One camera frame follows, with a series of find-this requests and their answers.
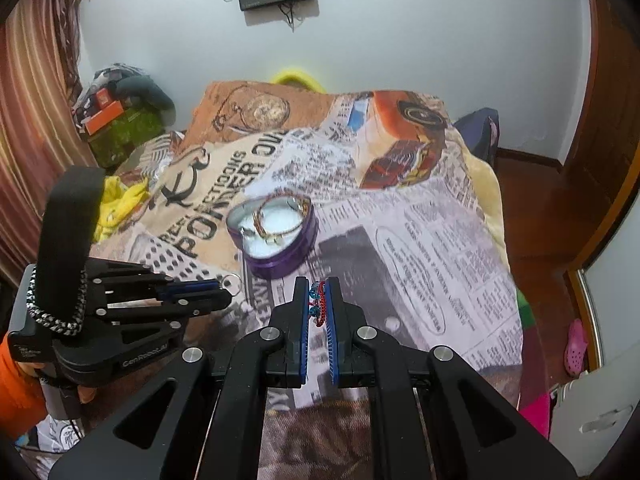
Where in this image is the white printed cloth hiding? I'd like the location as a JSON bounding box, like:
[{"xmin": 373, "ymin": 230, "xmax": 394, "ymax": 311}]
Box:
[{"xmin": 35, "ymin": 412, "xmax": 87, "ymax": 454}]

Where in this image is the black and white braided cord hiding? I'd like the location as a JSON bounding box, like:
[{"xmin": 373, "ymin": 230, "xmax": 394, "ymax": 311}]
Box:
[{"xmin": 26, "ymin": 264, "xmax": 88, "ymax": 337}]

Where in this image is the gold bangle bracelet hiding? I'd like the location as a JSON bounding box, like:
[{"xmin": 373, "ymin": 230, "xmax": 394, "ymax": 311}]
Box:
[{"xmin": 251, "ymin": 194, "xmax": 307, "ymax": 242}]

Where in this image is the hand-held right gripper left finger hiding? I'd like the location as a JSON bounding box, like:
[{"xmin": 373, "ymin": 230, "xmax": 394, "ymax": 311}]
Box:
[{"xmin": 47, "ymin": 276, "xmax": 308, "ymax": 480}]

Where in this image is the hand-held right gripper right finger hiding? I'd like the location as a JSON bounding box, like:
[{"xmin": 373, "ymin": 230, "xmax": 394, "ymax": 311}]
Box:
[{"xmin": 327, "ymin": 276, "xmax": 592, "ymax": 480}]

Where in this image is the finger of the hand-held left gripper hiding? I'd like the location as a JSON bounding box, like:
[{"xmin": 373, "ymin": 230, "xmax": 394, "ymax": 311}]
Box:
[
  {"xmin": 90, "ymin": 259, "xmax": 223, "ymax": 295},
  {"xmin": 97, "ymin": 290, "xmax": 237, "ymax": 323}
]

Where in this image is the black monitor cable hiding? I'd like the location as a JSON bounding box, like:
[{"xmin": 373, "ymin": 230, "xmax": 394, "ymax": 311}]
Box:
[{"xmin": 277, "ymin": 2, "xmax": 307, "ymax": 29}]

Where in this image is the pink slipper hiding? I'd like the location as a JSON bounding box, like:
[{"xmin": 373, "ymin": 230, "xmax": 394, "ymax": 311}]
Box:
[{"xmin": 564, "ymin": 318, "xmax": 589, "ymax": 377}]

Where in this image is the white plastic appliance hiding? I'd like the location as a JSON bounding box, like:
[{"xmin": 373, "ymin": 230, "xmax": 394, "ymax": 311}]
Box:
[{"xmin": 547, "ymin": 370, "xmax": 640, "ymax": 476}]

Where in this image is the purple heart-shaped tin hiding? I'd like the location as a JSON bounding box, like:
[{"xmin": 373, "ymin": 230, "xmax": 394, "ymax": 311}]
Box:
[{"xmin": 226, "ymin": 195, "xmax": 318, "ymax": 280}]

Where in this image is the yellow cloth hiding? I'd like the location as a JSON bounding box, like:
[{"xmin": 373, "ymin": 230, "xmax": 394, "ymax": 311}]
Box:
[{"xmin": 92, "ymin": 177, "xmax": 152, "ymax": 241}]

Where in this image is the yellow plastic item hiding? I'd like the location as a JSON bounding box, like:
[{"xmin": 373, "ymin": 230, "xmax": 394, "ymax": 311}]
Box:
[{"xmin": 272, "ymin": 66, "xmax": 326, "ymax": 92}]

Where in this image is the red and blue beaded bracelet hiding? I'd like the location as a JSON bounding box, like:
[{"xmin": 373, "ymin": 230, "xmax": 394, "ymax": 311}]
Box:
[{"xmin": 307, "ymin": 280, "xmax": 330, "ymax": 330}]

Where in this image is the dark blue bag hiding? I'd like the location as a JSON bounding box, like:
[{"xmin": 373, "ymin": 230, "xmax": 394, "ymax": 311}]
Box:
[{"xmin": 452, "ymin": 107, "xmax": 501, "ymax": 162}]

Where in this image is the pile of clothes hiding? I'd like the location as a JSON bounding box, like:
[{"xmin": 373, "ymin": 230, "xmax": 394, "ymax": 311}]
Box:
[{"xmin": 75, "ymin": 63, "xmax": 151, "ymax": 111}]

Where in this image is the striped brown curtain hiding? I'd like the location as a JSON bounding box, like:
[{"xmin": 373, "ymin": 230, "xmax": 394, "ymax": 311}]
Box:
[{"xmin": 0, "ymin": 0, "xmax": 97, "ymax": 281}]

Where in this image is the brown wooden door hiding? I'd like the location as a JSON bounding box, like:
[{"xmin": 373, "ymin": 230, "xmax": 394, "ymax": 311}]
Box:
[{"xmin": 560, "ymin": 0, "xmax": 640, "ymax": 271}]

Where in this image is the green patterned bag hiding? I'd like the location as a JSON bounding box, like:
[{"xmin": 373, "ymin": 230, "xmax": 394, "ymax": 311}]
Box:
[{"xmin": 87, "ymin": 107, "xmax": 167, "ymax": 169}]

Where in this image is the green object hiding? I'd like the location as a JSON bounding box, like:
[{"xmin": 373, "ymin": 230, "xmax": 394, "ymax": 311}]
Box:
[{"xmin": 515, "ymin": 287, "xmax": 534, "ymax": 322}]

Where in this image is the pink cloth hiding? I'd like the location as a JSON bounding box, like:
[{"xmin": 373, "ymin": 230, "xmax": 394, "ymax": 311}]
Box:
[{"xmin": 517, "ymin": 392, "xmax": 554, "ymax": 441}]

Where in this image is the striped cloth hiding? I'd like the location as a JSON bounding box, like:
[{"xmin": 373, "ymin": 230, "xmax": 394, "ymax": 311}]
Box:
[{"xmin": 115, "ymin": 132, "xmax": 187, "ymax": 186}]

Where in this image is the newspaper print blanket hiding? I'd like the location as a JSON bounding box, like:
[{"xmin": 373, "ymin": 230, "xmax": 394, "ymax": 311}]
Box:
[{"xmin": 82, "ymin": 80, "xmax": 526, "ymax": 480}]

